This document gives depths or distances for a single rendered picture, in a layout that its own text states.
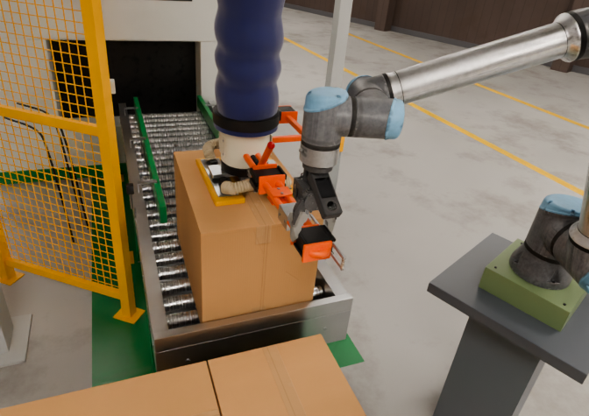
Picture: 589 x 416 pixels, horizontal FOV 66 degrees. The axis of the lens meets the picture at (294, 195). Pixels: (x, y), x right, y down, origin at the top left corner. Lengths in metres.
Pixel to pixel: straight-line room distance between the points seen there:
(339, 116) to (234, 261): 0.67
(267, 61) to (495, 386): 1.38
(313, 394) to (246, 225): 0.55
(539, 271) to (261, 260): 0.88
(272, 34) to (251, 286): 0.80
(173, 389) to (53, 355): 1.04
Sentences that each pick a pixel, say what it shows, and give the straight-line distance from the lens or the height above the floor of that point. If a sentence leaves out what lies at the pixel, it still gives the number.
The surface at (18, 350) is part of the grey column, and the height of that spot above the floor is 0.02.
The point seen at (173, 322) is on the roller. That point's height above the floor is 0.54.
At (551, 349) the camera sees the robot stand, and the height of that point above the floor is 0.75.
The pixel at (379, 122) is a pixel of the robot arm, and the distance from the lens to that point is 1.00.
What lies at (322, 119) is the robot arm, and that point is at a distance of 0.97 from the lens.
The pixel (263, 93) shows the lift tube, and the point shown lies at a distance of 1.47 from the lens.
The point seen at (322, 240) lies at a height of 1.10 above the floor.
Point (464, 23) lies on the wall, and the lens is 11.21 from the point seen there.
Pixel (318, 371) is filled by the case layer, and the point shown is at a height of 0.54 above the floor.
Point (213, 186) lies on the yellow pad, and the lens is 1.58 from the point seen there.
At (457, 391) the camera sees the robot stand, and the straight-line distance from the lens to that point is 2.02.
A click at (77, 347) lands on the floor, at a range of 2.44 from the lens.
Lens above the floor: 1.72
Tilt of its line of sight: 29 degrees down
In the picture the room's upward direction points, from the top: 6 degrees clockwise
